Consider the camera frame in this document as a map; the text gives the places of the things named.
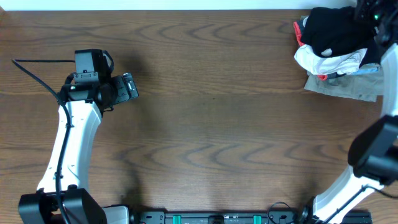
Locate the black t-shirt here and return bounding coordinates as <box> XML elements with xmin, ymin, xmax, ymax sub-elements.
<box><xmin>300</xmin><ymin>7</ymin><xmax>382</xmax><ymax>65</ymax></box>

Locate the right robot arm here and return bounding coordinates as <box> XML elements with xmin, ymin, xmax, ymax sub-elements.
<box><xmin>296</xmin><ymin>1</ymin><xmax>397</xmax><ymax>224</ymax></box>

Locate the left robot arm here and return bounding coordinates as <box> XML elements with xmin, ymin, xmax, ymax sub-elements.
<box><xmin>18</xmin><ymin>49</ymin><xmax>139</xmax><ymax>224</ymax></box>

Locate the light blue garment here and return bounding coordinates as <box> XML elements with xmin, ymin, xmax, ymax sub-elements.
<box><xmin>351</xmin><ymin>63</ymin><xmax>381</xmax><ymax>75</ymax></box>

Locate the white printed t-shirt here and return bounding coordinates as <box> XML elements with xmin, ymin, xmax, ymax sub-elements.
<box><xmin>294</xmin><ymin>44</ymin><xmax>367</xmax><ymax>75</ymax></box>

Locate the olive khaki garment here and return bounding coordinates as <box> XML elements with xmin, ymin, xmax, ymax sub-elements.
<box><xmin>304</xmin><ymin>69</ymin><xmax>384</xmax><ymax>102</ymax></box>

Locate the red and grey garment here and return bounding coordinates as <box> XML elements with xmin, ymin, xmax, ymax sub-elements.
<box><xmin>293</xmin><ymin>20</ymin><xmax>305</xmax><ymax>47</ymax></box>

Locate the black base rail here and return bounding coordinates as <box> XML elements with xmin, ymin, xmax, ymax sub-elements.
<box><xmin>130</xmin><ymin>210</ymin><xmax>373</xmax><ymax>224</ymax></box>

